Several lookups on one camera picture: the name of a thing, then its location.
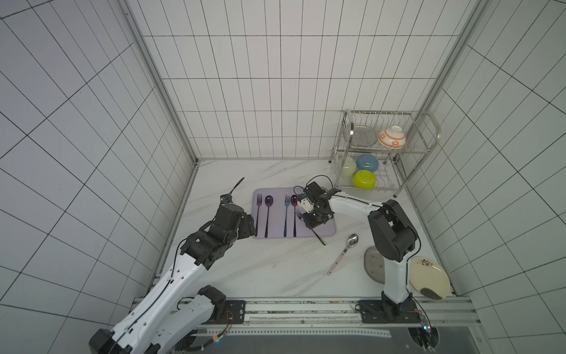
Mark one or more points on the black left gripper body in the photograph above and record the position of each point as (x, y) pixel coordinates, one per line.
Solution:
(244, 231)

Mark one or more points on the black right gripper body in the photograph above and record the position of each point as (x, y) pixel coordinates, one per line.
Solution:
(312, 217)

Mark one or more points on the rainbow handled fork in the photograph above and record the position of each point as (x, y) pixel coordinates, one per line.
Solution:
(301, 217)

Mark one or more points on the blue metal fork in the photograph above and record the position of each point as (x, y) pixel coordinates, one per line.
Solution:
(287, 204)

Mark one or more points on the purple metal fork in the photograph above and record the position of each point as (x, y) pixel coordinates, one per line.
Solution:
(259, 200)

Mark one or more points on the pink handled silver spoon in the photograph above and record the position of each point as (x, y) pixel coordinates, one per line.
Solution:
(351, 242)

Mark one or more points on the dark purple metal spoon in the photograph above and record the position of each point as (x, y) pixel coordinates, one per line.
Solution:
(269, 201)

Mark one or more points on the magenta metal spoon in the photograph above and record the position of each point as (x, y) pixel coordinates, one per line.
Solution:
(294, 203)

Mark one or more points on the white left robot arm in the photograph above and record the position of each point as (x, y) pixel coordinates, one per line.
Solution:
(151, 327)

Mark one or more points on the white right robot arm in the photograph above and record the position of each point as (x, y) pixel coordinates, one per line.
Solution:
(393, 234)

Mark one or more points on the lavender plastic tray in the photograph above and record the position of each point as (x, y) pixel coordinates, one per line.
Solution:
(273, 218)

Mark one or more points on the pale green cup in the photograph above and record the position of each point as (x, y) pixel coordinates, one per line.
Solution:
(349, 168)

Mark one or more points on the lime green bowl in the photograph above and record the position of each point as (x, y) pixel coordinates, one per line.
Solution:
(364, 179)

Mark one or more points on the blue bowl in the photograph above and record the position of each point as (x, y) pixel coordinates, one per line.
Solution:
(367, 162)

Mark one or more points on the grey oval plate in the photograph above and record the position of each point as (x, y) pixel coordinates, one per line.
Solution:
(374, 265)

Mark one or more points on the steel dish rack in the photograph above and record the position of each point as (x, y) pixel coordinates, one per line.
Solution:
(397, 166)

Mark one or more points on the grey round plate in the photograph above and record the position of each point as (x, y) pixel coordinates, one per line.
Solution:
(361, 136)

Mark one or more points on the orange white bowl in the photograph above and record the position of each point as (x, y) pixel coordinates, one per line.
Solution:
(392, 137)

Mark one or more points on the cream plate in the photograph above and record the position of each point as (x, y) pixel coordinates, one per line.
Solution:
(429, 278)

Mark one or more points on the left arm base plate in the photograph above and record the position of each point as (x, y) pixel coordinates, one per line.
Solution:
(233, 313)

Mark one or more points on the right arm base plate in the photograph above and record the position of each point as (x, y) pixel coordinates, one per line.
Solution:
(377, 311)

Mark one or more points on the aluminium mounting rail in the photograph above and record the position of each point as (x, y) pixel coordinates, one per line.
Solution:
(338, 317)

